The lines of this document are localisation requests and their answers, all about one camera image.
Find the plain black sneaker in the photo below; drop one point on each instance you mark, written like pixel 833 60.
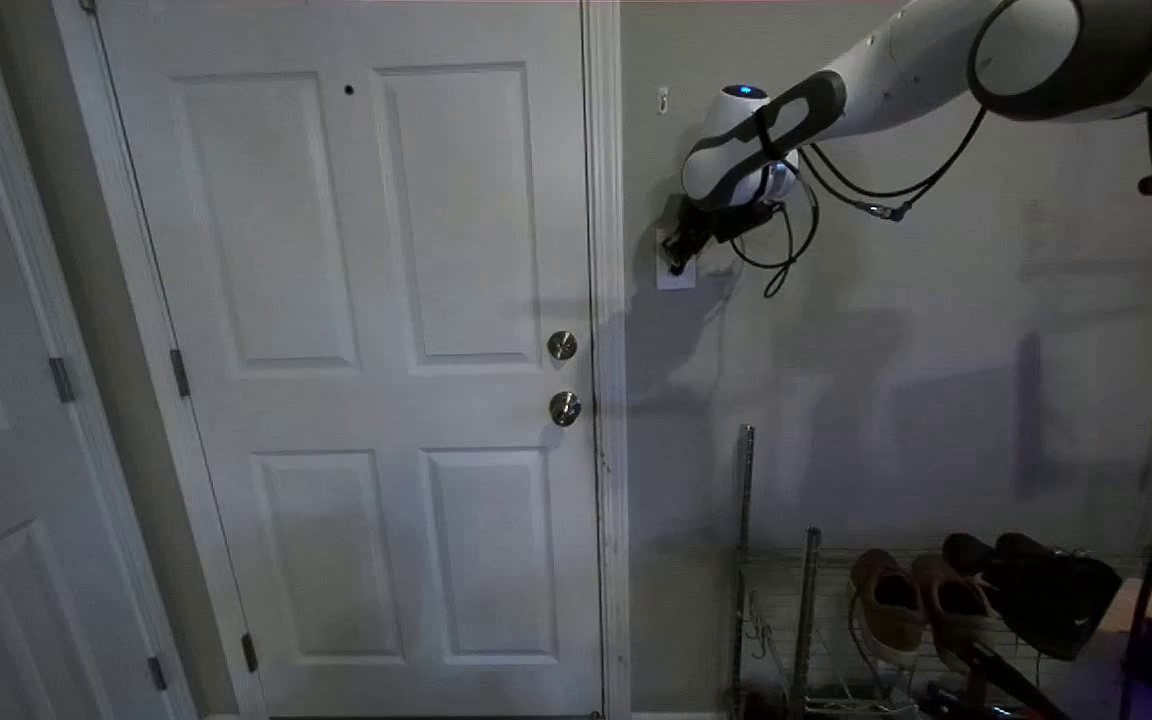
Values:
pixel 971 548

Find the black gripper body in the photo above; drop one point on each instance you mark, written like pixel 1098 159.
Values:
pixel 733 200

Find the silver deadbolt lock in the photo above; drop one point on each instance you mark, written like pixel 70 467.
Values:
pixel 561 347

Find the silver round door knob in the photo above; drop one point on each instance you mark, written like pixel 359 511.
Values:
pixel 567 408

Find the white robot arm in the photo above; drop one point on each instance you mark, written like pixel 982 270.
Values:
pixel 896 65

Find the small white wall fixture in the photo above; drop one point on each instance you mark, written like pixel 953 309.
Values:
pixel 663 102

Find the brown suede sneaker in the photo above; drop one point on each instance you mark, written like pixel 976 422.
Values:
pixel 957 604
pixel 887 602

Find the white panel door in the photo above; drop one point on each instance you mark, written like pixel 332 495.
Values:
pixel 362 375
pixel 2 443

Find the dark door hinge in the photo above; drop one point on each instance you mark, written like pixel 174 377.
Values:
pixel 60 377
pixel 249 655
pixel 183 375
pixel 159 672

